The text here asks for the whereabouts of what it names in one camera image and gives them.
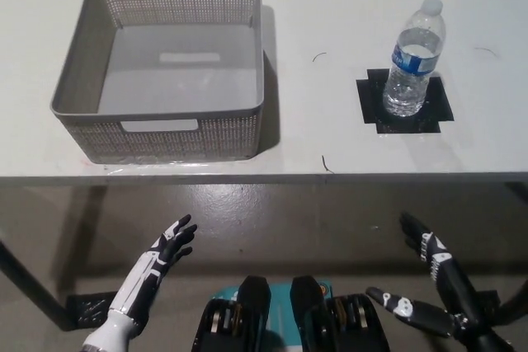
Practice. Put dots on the robot body black teal blocks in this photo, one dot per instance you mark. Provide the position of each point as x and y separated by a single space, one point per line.
288 319

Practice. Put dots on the black metal table leg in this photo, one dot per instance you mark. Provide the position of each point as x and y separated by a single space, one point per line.
513 302
37 286

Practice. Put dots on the black floor tape patch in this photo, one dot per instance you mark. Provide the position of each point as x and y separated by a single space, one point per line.
92 308
488 298

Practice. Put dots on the grey perforated plastic basket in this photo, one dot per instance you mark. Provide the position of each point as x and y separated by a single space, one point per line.
173 80

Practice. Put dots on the clear plastic water bottle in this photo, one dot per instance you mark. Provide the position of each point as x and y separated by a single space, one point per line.
408 80

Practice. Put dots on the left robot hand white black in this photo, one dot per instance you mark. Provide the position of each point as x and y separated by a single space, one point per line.
142 275

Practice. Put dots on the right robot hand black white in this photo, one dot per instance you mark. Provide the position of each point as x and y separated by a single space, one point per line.
447 273

